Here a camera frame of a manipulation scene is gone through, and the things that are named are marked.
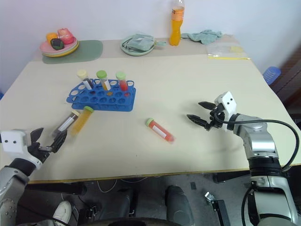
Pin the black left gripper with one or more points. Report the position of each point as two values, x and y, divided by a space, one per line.
35 150

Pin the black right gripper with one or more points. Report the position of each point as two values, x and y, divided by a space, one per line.
215 117

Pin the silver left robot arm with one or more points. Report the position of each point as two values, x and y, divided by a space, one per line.
8 188

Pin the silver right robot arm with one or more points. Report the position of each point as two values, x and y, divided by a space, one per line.
261 141

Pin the brown-capped dark liquid tube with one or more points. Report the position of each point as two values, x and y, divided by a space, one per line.
67 122

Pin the green-capped orange liquid tube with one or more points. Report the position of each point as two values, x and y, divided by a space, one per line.
104 81
82 120

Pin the green-capped red liquid tube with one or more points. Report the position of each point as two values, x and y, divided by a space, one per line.
161 130
122 83

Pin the blue test tube rack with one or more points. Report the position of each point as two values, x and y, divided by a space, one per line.
101 102

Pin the yellow-capped dark liquid tube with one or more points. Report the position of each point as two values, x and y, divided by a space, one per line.
86 82

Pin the clear plastic bag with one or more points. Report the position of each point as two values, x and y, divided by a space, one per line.
223 50

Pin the white shoe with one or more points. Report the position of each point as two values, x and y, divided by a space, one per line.
62 210

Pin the teal cloth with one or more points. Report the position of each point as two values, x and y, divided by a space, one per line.
204 36

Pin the blue plastic stool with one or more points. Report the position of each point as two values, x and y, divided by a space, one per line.
271 74

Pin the orange drink bottle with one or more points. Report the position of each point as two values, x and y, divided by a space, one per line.
176 30

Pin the yellow plate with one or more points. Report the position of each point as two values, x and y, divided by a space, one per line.
68 53

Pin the pink plate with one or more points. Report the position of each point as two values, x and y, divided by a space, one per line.
45 47

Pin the pale green plate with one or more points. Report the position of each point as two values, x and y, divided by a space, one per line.
132 52

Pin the light green plate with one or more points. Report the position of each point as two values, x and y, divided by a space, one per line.
71 49

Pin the dark brown furniture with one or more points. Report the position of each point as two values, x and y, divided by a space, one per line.
290 80

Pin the green zip pouch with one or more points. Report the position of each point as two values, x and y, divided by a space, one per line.
141 42

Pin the black toy fruit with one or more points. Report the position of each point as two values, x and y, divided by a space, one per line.
57 44

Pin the dark rounded shape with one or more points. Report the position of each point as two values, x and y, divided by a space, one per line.
178 204

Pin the green placemat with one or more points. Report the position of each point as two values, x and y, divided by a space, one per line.
90 50

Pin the orange toy fruit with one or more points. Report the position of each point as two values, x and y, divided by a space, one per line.
51 36

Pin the pink toy cake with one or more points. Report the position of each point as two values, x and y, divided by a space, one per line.
64 35

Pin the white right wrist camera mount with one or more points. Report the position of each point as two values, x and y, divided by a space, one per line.
229 103

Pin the black metal bracket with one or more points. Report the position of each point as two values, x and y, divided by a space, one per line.
219 207

